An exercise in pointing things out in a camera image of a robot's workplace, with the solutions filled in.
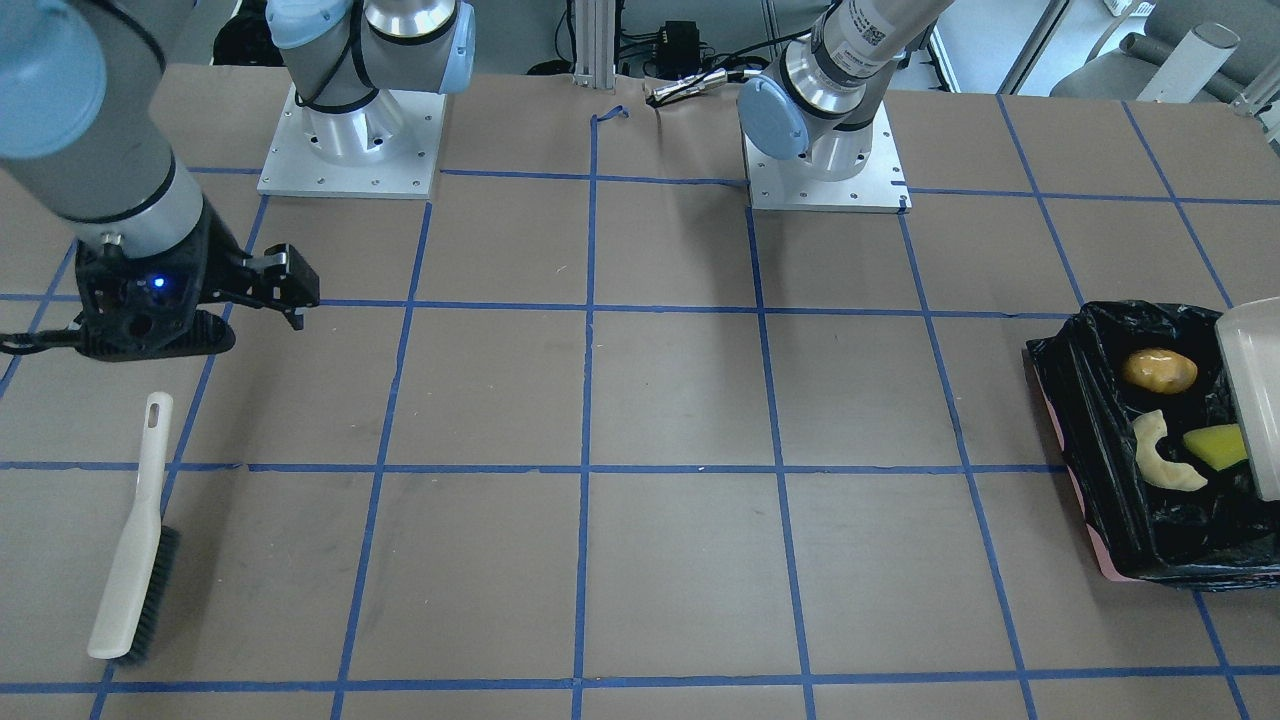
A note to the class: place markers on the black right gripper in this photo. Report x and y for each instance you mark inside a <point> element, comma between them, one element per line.
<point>219,262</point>

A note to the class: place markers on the beige hand brush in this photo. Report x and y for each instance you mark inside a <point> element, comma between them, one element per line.
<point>142,563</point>

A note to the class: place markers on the beige plastic dustpan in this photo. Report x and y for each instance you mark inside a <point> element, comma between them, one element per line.
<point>1248,338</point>

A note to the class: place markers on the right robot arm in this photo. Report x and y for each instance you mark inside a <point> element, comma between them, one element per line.
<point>78,81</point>

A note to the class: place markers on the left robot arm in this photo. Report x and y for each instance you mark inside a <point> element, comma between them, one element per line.
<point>815,105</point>

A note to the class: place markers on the bin with black bag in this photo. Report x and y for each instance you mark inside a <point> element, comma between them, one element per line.
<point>1220,538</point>

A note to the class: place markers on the beige toy food slice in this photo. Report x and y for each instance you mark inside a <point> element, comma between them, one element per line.
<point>1154,469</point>

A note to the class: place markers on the yellow toy pepper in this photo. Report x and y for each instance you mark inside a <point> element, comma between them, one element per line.
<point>1159,370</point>

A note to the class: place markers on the grey office chair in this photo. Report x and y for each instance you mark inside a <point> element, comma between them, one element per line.
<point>1123,73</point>

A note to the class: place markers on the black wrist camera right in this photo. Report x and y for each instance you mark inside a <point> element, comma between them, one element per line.
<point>127,337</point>

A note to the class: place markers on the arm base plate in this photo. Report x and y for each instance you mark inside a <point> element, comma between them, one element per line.
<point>387,150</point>
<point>789,169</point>

